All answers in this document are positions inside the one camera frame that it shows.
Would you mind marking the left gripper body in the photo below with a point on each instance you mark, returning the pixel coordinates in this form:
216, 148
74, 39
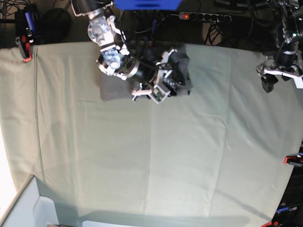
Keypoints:
293, 72

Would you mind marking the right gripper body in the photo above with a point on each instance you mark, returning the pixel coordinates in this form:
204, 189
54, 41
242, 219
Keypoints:
161, 85

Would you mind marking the grey t-shirt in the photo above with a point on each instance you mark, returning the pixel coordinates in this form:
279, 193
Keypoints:
113, 88

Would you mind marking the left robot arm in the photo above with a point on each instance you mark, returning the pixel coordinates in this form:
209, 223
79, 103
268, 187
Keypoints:
287, 60

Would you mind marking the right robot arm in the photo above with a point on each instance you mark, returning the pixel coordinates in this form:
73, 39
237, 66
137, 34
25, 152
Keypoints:
104, 31

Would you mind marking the black power strip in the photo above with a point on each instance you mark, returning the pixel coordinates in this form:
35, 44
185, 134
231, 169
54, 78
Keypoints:
205, 17

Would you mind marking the red black clamp right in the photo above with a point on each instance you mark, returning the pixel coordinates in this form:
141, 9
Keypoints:
294, 160

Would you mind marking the red black clamp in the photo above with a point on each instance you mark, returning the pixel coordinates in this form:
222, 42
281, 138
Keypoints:
25, 28
294, 160

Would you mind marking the green table cloth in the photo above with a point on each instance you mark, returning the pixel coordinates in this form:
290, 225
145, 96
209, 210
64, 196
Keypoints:
214, 158

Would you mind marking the blue plastic object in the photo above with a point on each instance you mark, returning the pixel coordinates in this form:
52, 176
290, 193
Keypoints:
147, 4

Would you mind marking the red clamp bottom right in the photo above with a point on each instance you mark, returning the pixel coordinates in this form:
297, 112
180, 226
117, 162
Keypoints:
271, 224

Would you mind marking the red black clamp left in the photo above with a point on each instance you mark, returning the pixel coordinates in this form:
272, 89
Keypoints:
25, 28

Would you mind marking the white bin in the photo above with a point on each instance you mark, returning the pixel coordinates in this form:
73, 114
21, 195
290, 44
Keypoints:
30, 209

